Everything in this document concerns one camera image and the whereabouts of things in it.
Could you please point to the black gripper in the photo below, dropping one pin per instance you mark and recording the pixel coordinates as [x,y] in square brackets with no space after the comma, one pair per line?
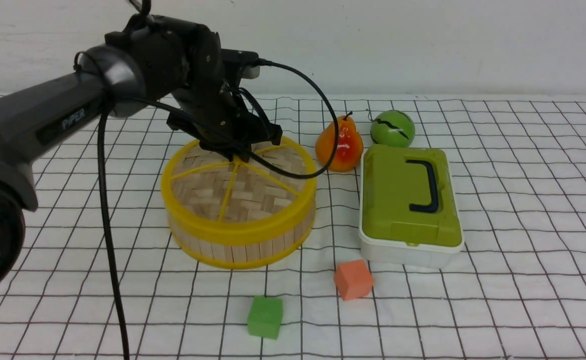
[217,118]

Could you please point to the yellow rimmed bamboo steamer lid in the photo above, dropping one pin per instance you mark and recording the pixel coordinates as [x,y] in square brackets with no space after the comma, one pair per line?
[232,202]

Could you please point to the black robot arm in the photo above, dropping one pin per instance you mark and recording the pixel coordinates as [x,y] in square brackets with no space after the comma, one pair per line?
[150,58]

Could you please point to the bamboo steamer basket base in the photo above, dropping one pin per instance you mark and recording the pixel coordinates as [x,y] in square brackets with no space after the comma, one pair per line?
[242,252]

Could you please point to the orange red toy pear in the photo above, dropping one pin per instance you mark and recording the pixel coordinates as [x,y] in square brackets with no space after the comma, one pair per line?
[350,145]

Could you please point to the green toy watermelon ball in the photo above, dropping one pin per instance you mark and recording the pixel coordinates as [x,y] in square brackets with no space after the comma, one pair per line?
[393,128]

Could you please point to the green foam cube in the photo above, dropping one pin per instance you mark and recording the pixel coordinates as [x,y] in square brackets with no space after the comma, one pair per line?
[265,317]

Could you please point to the orange foam cube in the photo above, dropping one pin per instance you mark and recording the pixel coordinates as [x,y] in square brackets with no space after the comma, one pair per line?
[353,280]

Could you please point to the green lidded white box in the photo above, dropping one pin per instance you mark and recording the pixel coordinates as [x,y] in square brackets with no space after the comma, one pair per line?
[408,213]

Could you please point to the white black grid tablecloth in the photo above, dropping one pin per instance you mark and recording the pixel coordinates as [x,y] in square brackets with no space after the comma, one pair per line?
[516,291]

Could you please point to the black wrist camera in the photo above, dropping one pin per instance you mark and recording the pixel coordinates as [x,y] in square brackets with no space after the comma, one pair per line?
[240,64]

